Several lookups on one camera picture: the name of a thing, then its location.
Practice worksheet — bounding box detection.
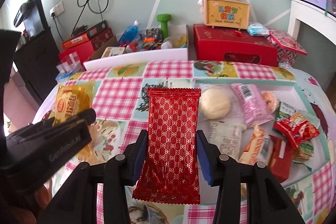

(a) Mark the blue water bottle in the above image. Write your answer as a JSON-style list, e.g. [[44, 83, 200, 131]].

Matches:
[[117, 20, 141, 47]]

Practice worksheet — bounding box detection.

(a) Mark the yellow soft bread bag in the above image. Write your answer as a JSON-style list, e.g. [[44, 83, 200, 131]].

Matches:
[[53, 80, 98, 165]]

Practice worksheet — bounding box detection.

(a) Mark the mint green snack packet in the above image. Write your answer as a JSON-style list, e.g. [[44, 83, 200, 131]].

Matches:
[[297, 110, 321, 129]]

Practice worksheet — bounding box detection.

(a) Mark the red patterned lid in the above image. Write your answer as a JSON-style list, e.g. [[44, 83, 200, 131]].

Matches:
[[268, 28, 307, 56]]

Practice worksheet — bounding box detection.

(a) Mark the checkered picture tablecloth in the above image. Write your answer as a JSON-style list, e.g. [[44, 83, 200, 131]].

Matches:
[[31, 60, 336, 224]]

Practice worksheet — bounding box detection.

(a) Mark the large red gift box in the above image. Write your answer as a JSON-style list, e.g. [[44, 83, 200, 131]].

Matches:
[[193, 24, 278, 67]]

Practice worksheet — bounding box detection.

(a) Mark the pink snack packet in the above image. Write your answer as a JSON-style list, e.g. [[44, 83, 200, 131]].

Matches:
[[231, 83, 274, 127]]

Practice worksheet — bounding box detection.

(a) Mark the round cake green packet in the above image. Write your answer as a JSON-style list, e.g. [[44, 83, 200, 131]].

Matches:
[[293, 139, 314, 172]]

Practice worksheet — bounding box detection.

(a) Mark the orange children's day gift box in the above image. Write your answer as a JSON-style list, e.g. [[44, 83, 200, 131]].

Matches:
[[198, 0, 251, 30]]

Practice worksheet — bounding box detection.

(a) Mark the wall power socket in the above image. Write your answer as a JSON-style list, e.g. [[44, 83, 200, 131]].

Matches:
[[50, 1, 65, 18]]

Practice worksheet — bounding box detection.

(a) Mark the teal shallow tray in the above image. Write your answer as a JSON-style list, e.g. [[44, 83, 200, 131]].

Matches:
[[194, 78, 330, 205]]

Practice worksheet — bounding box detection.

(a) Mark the clear bag round bun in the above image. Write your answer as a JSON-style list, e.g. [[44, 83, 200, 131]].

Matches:
[[197, 83, 234, 121]]

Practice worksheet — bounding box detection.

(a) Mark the white shelf frame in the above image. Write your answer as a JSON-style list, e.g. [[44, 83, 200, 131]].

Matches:
[[287, 0, 336, 45]]

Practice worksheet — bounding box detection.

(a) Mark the green white biscuit packet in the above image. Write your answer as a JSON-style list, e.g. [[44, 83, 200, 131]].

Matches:
[[275, 101, 297, 122]]

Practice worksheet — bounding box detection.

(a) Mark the black cabinet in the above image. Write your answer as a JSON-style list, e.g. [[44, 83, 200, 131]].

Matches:
[[14, 28, 59, 105]]

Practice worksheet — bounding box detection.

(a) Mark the cardboard box with toys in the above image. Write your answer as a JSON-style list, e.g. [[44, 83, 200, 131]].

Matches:
[[89, 25, 189, 61]]

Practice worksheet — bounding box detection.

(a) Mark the orange black flat box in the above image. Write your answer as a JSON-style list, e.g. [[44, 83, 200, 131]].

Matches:
[[62, 20, 108, 51]]

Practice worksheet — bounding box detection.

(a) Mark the white foam board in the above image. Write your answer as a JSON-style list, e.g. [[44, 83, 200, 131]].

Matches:
[[83, 48, 188, 71]]

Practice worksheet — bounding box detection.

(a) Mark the small red box packet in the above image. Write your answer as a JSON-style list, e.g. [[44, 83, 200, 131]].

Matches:
[[268, 135, 294, 183]]

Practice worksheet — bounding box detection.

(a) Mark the red flower snack bag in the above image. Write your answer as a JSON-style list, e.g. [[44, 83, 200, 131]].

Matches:
[[273, 112, 320, 149]]

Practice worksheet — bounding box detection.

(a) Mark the white cream snack packet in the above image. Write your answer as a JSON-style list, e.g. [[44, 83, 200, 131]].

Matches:
[[208, 121, 247, 160]]

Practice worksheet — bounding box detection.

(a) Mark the red box stack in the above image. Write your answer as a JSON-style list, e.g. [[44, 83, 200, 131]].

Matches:
[[58, 28, 113, 64]]

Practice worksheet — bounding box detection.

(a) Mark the person's left hand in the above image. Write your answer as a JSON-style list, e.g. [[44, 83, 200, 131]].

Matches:
[[9, 179, 52, 224]]

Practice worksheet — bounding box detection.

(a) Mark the blue wet wipes pack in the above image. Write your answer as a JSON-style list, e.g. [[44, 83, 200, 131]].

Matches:
[[247, 22, 269, 37]]

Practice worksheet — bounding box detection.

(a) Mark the clear acrylic box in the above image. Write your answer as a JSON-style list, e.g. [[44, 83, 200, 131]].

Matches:
[[56, 52, 84, 76]]

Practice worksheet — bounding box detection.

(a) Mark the green dumbbell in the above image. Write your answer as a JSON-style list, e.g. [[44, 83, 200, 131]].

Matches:
[[156, 14, 172, 39]]

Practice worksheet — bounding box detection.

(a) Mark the orange patterned bread packet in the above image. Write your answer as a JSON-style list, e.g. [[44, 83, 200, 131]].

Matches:
[[239, 124, 273, 165]]

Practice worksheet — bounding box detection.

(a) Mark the long red patterned packet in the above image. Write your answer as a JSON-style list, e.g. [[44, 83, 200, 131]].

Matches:
[[133, 88, 201, 205]]

